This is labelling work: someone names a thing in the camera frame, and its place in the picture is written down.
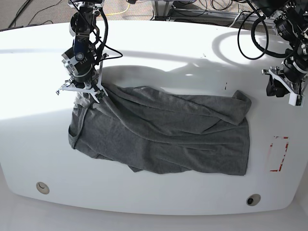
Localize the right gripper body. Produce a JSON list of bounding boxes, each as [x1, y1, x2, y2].
[[56, 54, 107, 103]]

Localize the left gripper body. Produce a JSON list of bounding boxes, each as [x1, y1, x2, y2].
[[262, 65, 308, 106]]

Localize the grey t-shirt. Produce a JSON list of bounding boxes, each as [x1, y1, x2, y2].
[[68, 84, 252, 176]]

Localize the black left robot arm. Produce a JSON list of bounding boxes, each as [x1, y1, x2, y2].
[[251, 0, 308, 106]]

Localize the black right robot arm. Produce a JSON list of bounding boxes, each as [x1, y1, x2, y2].
[[56, 0, 108, 102]]

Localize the red tape marking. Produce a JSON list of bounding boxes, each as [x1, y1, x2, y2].
[[267, 136, 289, 172]]

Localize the left table grommet hole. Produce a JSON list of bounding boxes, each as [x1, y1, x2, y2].
[[36, 182, 50, 195]]

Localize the table grommet hole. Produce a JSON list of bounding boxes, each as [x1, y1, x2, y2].
[[246, 194, 261, 206], [36, 182, 50, 195]]

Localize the right table grommet hole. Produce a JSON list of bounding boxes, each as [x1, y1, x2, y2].
[[246, 194, 261, 206]]

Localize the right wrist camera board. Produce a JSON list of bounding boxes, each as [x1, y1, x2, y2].
[[96, 91, 108, 100]]

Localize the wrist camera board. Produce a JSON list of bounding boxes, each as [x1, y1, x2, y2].
[[96, 91, 108, 100], [296, 95, 305, 107]]

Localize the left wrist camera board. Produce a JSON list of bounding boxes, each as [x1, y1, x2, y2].
[[296, 95, 305, 107]]

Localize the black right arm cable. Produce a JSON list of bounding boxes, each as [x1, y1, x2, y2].
[[67, 0, 124, 70]]

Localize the white cable on floor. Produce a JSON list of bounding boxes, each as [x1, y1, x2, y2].
[[228, 11, 244, 28]]

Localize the aluminium frame post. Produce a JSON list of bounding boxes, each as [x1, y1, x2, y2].
[[150, 0, 174, 21]]

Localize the black floor cables left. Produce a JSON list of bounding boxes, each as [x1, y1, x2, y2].
[[8, 0, 61, 28]]

